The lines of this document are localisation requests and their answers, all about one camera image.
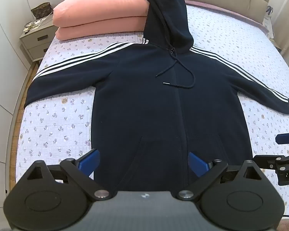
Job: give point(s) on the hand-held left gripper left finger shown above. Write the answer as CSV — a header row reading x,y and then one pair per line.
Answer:
x,y
90,161

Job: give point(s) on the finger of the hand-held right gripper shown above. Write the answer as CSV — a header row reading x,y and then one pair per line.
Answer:
x,y
287,137
269,160

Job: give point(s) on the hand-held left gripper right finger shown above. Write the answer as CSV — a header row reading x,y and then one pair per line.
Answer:
x,y
197,164

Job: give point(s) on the navy hoodie with white stripes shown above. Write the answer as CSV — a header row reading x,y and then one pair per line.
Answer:
x,y
139,101

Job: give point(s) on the floral quilted bedspread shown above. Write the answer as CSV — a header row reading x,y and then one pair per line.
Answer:
x,y
57,125

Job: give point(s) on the beige nightstand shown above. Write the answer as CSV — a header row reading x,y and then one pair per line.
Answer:
x,y
38,45

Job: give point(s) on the pink pillow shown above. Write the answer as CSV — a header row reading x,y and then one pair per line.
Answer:
x,y
96,27
98,2

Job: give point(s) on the white wardrobe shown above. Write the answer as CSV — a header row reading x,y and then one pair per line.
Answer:
x,y
4,53

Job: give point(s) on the brown patterned pouch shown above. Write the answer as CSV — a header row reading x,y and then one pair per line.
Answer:
x,y
42,10

